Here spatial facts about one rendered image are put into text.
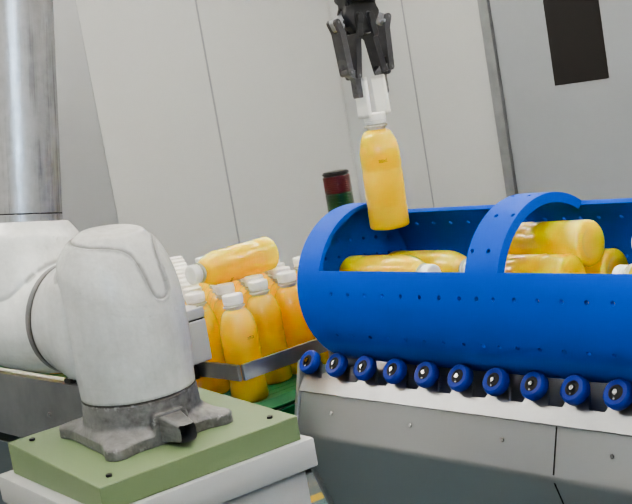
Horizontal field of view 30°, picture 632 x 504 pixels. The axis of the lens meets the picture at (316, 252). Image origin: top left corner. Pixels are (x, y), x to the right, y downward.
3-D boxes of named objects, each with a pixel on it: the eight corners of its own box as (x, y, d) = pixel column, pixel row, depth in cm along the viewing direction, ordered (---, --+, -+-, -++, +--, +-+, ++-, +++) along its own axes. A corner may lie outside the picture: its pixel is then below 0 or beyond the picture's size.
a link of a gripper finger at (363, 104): (366, 76, 201) (363, 77, 200) (372, 117, 201) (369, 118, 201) (355, 78, 203) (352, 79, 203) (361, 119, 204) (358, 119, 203)
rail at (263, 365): (245, 380, 214) (242, 364, 214) (242, 380, 215) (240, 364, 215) (400, 325, 239) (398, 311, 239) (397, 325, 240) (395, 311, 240)
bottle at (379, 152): (368, 227, 211) (353, 124, 207) (406, 221, 211) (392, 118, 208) (372, 233, 204) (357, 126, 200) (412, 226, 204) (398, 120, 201)
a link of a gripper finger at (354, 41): (364, 12, 200) (358, 11, 199) (365, 78, 200) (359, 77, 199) (349, 16, 203) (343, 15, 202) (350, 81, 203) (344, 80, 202)
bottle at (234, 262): (254, 249, 247) (182, 269, 235) (267, 229, 242) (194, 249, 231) (271, 275, 245) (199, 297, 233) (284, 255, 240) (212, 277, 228)
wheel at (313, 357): (317, 349, 213) (325, 353, 214) (302, 347, 217) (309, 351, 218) (309, 372, 212) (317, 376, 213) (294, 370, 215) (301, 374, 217)
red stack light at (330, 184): (337, 194, 265) (334, 177, 265) (319, 195, 270) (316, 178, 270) (358, 189, 269) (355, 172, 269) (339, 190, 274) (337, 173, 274)
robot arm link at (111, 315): (136, 412, 146) (105, 239, 142) (42, 402, 157) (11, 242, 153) (222, 373, 158) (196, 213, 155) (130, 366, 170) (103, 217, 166)
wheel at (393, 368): (404, 356, 196) (411, 361, 197) (385, 355, 199) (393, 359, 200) (395, 382, 195) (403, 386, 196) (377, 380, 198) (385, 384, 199)
